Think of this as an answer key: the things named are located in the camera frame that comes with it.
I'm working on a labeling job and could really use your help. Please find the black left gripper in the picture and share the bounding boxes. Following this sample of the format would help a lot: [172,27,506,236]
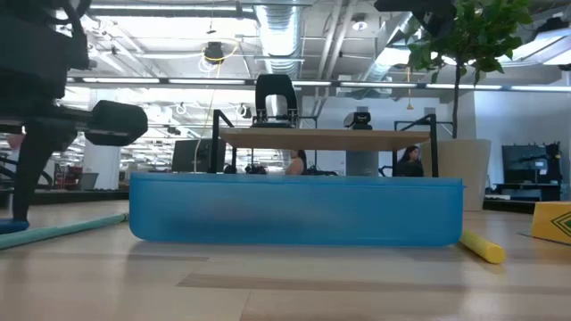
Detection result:
[0,8,93,222]

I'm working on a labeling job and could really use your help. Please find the yellow highlighter pen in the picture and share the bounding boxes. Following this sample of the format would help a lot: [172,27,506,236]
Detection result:
[459,229,507,265]

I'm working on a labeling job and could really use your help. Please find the green yellow crayon box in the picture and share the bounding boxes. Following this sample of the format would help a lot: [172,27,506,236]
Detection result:
[530,201,571,246]

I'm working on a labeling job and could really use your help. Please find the black computer monitor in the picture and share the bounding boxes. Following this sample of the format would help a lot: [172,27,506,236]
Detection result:
[171,138,227,174]

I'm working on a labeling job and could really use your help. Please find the black ceiling device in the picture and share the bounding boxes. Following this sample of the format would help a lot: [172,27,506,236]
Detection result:
[203,41,226,64]

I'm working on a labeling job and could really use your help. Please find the black hole punch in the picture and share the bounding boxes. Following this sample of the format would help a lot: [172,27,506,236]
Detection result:
[252,73,301,129]

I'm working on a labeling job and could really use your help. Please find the blue plastic pencil case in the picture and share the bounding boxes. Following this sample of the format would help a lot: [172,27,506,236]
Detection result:
[128,172,465,248]

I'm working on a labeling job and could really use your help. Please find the person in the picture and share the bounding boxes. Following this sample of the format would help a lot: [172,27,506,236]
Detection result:
[285,149,309,176]
[395,145,426,178]

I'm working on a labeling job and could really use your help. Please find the wooden riser shelf black legs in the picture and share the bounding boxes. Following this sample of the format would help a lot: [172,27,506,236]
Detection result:
[210,109,441,178]

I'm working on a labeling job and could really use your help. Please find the black stapler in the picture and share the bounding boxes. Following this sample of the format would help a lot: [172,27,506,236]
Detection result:
[343,111,374,131]

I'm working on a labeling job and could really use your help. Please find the white plant pot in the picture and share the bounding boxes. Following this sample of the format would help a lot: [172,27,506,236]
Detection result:
[421,138,492,212]

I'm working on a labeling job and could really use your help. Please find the green leafy plant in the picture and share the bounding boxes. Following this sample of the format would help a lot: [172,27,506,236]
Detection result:
[406,0,534,140]

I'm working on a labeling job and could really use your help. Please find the black workstation with monitor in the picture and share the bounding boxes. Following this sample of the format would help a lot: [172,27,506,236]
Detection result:
[494,142,564,202]

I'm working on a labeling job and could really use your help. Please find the black aluminium frame rail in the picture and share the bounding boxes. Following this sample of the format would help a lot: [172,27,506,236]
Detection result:
[0,188,130,207]
[483,198,536,215]

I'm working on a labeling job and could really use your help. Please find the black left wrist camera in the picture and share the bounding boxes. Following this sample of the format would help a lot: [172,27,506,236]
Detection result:
[84,100,149,147]

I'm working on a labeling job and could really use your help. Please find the yellow hanging cable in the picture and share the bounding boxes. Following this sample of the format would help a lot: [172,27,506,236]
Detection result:
[193,40,241,173]

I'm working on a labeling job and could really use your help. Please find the silver ceiling air duct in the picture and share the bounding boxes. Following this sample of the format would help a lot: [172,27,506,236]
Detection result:
[252,0,310,78]

